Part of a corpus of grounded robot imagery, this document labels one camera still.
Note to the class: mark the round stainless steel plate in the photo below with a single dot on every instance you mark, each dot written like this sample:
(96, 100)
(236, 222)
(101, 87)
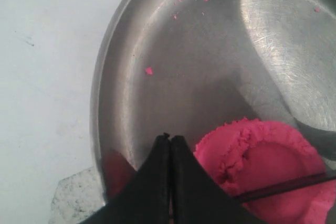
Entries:
(184, 67)

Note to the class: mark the black knife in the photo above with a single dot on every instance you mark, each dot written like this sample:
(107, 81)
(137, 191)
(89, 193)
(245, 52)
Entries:
(286, 186)

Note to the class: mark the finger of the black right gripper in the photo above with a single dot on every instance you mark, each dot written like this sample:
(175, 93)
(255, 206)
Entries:
(322, 140)

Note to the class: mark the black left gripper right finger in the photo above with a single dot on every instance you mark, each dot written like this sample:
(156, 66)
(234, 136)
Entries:
(196, 198)

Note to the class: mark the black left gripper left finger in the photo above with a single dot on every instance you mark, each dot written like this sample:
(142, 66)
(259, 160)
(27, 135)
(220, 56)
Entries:
(136, 196)

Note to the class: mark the pink clay lump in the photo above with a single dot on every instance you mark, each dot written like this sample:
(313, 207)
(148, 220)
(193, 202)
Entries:
(246, 155)

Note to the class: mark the clear tape scrap near plate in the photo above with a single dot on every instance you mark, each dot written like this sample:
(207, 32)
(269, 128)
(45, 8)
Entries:
(76, 197)

